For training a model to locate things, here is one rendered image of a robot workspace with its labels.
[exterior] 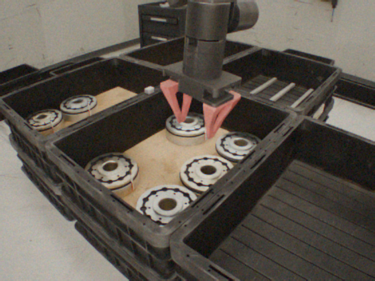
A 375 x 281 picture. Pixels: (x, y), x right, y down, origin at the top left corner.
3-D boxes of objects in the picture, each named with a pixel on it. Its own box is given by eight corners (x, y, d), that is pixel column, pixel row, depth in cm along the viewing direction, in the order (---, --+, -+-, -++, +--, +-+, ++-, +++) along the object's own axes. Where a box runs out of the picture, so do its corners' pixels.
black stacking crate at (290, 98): (288, 159, 64) (298, 115, 57) (189, 117, 80) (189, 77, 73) (334, 102, 89) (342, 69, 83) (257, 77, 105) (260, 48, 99)
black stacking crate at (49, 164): (58, 192, 54) (42, 145, 48) (8, 139, 71) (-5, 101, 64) (187, 117, 80) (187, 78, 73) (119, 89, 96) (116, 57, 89)
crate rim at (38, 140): (44, 154, 49) (41, 143, 48) (-4, 108, 65) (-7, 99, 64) (187, 84, 74) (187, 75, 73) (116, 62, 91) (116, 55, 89)
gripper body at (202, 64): (189, 69, 48) (193, 25, 43) (240, 89, 42) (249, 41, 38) (161, 78, 43) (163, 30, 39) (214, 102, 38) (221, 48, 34)
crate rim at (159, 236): (163, 253, 33) (162, 241, 31) (44, 154, 49) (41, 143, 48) (297, 123, 58) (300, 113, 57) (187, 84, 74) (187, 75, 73)
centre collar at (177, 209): (171, 223, 42) (170, 220, 42) (145, 209, 45) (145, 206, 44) (189, 203, 46) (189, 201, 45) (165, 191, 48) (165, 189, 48)
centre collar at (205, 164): (210, 184, 49) (211, 182, 49) (189, 172, 52) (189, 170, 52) (227, 170, 53) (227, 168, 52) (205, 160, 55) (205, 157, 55)
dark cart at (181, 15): (181, 120, 241) (181, 9, 192) (144, 105, 265) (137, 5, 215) (221, 96, 280) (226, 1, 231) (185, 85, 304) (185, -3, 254)
